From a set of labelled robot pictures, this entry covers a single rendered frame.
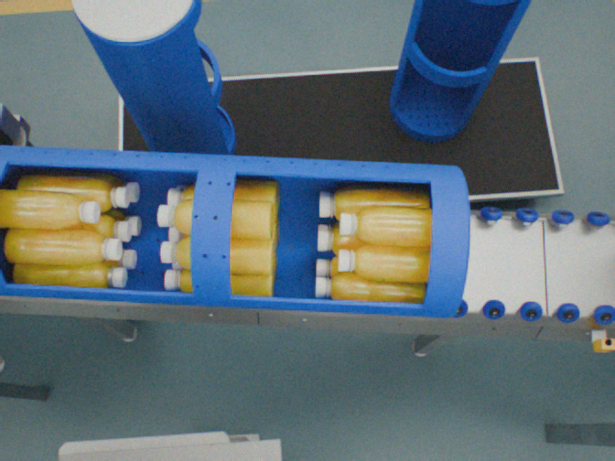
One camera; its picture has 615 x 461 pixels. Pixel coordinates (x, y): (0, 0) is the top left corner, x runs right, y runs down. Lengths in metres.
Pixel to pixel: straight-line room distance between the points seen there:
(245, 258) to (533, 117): 1.53
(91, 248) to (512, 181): 1.55
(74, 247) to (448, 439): 1.49
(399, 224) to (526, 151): 1.32
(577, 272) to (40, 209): 1.07
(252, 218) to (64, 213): 0.33
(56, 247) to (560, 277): 1.01
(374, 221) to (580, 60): 1.81
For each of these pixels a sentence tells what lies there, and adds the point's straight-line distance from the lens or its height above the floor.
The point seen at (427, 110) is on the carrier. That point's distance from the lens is 2.46.
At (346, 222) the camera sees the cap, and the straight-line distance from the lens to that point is 1.22.
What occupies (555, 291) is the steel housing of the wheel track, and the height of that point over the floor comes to 0.93.
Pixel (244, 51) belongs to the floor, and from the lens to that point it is 2.73.
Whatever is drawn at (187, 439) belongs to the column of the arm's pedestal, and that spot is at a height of 1.00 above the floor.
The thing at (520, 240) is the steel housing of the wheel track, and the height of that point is 0.93.
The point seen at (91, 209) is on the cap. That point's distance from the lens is 1.29.
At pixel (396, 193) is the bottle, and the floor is 1.13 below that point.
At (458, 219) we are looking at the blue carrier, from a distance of 1.19.
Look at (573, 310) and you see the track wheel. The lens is 1.48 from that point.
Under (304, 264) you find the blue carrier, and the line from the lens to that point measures 1.42.
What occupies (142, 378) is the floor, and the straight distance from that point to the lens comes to 2.41.
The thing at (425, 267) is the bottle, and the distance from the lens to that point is 1.25.
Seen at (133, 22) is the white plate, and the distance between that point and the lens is 1.60.
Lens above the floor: 2.34
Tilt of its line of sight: 74 degrees down
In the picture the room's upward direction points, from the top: straight up
